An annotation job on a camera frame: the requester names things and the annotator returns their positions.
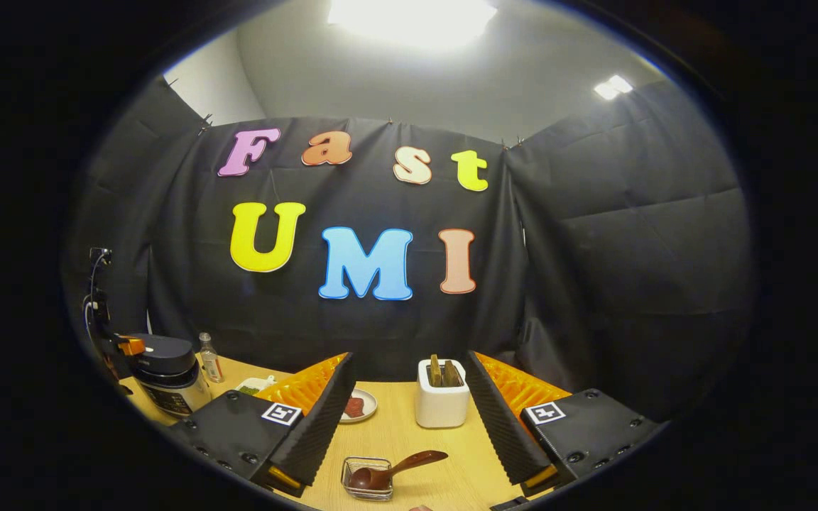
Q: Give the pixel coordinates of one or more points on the small ceiling light panel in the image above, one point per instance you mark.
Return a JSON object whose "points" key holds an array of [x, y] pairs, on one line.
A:
{"points": [[613, 86]]}

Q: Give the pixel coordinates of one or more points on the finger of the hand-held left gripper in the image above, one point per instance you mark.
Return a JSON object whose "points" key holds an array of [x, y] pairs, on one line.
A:
{"points": [[132, 347]]}

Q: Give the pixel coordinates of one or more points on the black silver rice cooker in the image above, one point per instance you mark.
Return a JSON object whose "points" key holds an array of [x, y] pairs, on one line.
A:
{"points": [[167, 376]]}

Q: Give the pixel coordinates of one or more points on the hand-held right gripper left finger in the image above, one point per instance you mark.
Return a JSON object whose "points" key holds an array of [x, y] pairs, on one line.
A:
{"points": [[320, 433]]}

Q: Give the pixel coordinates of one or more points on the brown wooden spoon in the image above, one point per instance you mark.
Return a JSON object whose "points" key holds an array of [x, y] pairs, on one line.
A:
{"points": [[409, 463]]}

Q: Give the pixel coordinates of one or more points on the white divided bean dish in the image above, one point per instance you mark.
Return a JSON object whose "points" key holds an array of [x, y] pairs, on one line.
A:
{"points": [[253, 387]]}

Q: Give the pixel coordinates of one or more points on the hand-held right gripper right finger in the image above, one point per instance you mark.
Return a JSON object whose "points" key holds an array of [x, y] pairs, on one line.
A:
{"points": [[501, 433]]}

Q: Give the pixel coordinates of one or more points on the white toaster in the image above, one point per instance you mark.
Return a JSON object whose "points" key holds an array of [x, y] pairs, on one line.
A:
{"points": [[442, 408]]}

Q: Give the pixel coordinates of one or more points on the brown toast slice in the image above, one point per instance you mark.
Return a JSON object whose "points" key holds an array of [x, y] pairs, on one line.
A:
{"points": [[435, 372], [454, 375]]}

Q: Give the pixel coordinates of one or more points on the small clear glass bottle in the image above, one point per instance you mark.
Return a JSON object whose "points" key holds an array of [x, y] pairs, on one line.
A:
{"points": [[211, 363]]}

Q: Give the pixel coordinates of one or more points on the white round plate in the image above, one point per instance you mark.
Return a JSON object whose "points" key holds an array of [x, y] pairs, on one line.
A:
{"points": [[370, 406]]}

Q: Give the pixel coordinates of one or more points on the red meat piece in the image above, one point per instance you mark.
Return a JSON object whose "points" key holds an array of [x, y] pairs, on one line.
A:
{"points": [[354, 407]]}

